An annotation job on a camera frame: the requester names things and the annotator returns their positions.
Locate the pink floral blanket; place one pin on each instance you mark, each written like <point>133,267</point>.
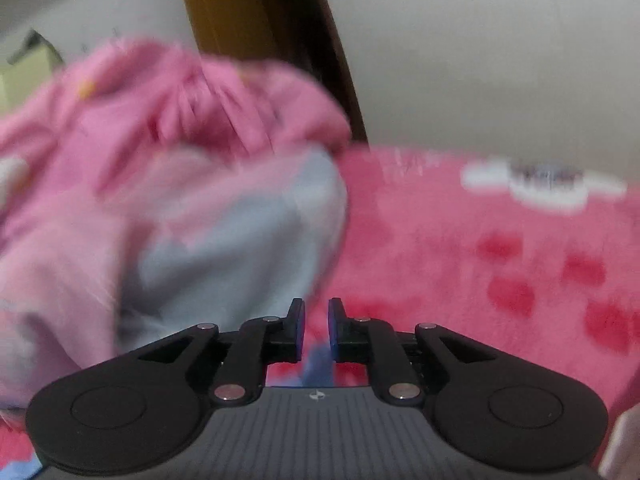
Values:
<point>450,285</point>

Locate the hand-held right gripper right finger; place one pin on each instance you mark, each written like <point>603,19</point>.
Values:
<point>334,330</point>

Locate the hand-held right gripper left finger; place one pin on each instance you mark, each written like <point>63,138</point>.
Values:
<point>299,330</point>

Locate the pink and grey quilt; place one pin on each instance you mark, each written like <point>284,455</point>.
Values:
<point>225,250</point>

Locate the light blue t-shirt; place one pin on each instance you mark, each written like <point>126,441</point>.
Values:
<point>315,365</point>

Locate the brown wooden door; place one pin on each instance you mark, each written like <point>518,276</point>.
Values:
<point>225,10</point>

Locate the pale yellow wardrobe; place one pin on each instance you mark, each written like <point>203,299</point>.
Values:
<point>20,85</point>

